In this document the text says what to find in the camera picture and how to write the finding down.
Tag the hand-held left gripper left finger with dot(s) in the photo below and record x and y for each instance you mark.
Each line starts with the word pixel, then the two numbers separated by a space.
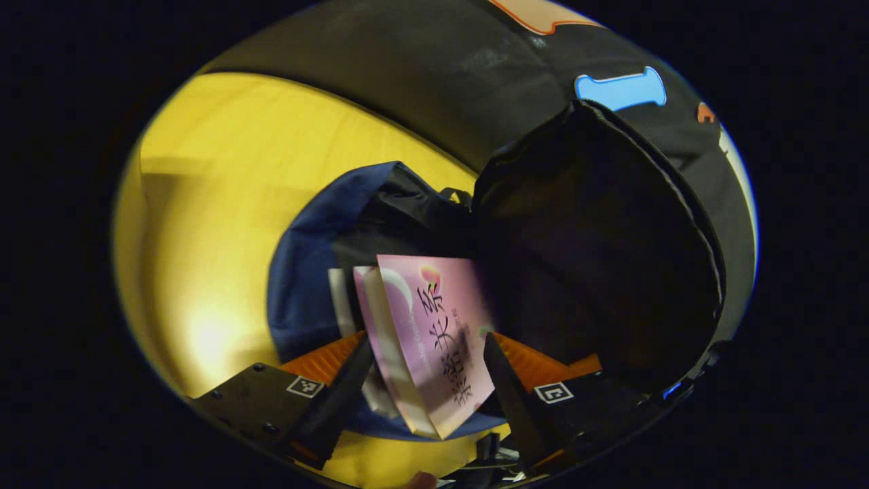
pixel 333 411

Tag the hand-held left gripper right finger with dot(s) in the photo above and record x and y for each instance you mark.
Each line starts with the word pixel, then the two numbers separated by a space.
pixel 519 407

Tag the black book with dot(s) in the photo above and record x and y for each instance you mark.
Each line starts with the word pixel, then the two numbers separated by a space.
pixel 341 305

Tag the pink book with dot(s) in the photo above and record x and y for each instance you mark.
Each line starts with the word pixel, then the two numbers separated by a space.
pixel 441 326

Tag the blue schoolbag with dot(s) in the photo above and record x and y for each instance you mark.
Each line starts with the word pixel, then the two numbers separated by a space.
pixel 305 272

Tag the black backdrop cloth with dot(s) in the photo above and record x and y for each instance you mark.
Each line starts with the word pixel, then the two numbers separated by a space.
pixel 441 88

